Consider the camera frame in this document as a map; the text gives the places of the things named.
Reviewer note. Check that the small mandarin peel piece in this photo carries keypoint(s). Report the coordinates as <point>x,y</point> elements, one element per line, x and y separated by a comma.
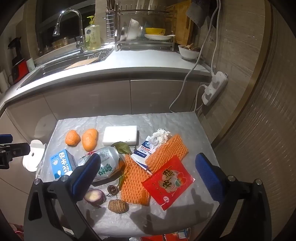
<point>121,165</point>

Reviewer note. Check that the white cup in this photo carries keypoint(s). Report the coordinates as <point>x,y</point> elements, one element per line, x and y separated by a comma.
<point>30,64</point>

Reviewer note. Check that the white round stool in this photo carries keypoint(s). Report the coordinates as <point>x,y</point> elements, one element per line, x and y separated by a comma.
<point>34,157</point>

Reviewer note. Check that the grey hanging cloth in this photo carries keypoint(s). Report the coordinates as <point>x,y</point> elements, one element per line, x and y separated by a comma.
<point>197,12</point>

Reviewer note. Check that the large green leaf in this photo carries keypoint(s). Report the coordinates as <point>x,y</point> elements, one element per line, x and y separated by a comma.
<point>121,147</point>

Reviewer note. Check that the chrome faucet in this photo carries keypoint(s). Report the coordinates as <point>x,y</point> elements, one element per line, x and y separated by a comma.
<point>79,27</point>

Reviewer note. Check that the blue milk carton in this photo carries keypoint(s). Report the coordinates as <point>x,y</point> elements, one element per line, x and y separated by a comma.
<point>62,164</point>

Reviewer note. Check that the red packaging box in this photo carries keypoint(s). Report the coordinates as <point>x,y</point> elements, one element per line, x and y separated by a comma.
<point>161,236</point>

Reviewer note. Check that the round metal steamer plate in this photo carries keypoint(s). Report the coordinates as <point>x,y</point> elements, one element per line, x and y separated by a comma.
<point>99,55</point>

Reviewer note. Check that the red snack packet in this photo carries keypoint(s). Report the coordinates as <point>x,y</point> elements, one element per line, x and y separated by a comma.
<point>168,183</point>

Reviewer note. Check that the metal dish rack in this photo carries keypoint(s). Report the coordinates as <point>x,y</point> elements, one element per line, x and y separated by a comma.
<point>115,44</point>

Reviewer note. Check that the white tissue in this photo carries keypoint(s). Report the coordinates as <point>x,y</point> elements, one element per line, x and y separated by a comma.
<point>160,137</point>

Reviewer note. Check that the white padded mat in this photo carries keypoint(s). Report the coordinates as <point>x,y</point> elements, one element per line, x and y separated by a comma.
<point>192,129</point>

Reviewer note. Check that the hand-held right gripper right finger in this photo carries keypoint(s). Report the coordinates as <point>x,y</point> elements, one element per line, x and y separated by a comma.
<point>209,178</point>

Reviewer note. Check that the wooden cutting board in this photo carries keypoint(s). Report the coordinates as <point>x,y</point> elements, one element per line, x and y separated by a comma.
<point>182,27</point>

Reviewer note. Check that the purple fruit shell half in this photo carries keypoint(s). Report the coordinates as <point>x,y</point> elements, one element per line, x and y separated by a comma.
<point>94,197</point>

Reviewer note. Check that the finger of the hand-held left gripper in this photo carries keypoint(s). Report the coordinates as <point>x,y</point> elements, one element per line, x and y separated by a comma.
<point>13,149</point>
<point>5,138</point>

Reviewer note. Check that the white plate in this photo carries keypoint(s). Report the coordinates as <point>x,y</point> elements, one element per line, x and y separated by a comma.
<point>157,37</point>

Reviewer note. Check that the small leafy twig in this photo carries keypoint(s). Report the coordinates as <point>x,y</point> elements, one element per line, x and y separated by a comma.
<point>121,180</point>

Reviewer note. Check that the brown scaly fruit shell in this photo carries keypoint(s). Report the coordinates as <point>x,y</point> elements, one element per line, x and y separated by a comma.
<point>118,205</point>

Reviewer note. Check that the thin wooden board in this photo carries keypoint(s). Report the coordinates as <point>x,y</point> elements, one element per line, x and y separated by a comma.
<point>81,63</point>

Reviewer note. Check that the steel sink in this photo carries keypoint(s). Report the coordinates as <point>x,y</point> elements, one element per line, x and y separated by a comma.
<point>57,67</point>

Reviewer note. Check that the white blue wipe packet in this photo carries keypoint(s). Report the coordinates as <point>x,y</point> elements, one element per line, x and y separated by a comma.
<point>142,150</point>

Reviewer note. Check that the beige cabinet door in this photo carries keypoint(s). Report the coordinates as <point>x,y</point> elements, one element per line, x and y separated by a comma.
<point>157,97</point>
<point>92,104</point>

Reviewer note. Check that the red black blender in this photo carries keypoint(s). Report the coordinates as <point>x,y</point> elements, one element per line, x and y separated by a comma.
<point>19,67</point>

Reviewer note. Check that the orange foam net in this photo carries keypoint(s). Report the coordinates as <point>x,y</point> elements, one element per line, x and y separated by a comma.
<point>166,150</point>
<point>134,185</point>

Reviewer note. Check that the white power strip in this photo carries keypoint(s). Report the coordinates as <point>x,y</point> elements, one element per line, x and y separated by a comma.
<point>215,88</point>

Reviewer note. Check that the dish soap bottle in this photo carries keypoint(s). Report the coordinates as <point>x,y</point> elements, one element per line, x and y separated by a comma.
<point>92,37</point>

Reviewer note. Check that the white paper roll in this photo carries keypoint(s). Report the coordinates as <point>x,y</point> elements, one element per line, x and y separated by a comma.
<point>2,81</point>

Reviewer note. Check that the dark dried fruit shell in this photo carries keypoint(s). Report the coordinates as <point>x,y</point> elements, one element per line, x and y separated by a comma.
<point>113,190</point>

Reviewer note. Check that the orange tangerine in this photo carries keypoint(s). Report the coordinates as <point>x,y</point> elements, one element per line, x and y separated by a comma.
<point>72,138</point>

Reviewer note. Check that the glass storage jars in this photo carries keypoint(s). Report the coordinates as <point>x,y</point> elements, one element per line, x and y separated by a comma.
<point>60,42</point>

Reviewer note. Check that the white foam block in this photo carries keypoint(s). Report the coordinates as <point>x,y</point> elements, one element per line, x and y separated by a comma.
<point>120,135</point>

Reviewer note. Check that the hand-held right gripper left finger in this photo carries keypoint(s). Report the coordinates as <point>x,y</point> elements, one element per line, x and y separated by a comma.
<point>86,173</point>

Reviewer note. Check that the yellow bowl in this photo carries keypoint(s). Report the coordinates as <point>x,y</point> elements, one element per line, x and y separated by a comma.
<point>155,31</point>

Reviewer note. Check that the white bowl with food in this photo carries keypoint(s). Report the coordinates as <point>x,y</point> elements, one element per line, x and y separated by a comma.
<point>188,53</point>

